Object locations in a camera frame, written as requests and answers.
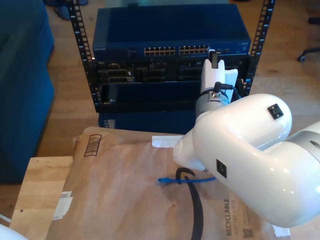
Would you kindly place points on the black rack server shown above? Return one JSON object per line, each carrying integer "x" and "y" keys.
{"x": 172, "y": 72}

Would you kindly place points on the black rack shelf tray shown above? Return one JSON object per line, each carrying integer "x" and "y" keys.
{"x": 150, "y": 107}

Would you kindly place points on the long white tape strip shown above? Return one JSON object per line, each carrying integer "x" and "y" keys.
{"x": 165, "y": 142}

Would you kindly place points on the black office chair base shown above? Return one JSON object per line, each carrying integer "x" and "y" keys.
{"x": 302, "y": 58}

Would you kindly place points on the brown paper mailer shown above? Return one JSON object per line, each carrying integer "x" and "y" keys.
{"x": 112, "y": 200}

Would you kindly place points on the blue grey slipper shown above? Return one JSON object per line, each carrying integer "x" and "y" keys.
{"x": 62, "y": 13}

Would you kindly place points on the short white tape piece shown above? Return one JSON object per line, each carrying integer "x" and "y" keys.
{"x": 282, "y": 232}

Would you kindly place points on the blue sofa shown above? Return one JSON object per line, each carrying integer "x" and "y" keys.
{"x": 22, "y": 100}

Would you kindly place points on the white shipping label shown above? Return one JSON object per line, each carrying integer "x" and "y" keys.
{"x": 62, "y": 205}

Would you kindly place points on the blue network switch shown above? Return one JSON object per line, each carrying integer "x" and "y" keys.
{"x": 162, "y": 27}

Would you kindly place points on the black open rack frame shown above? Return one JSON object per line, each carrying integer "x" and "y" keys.
{"x": 78, "y": 37}

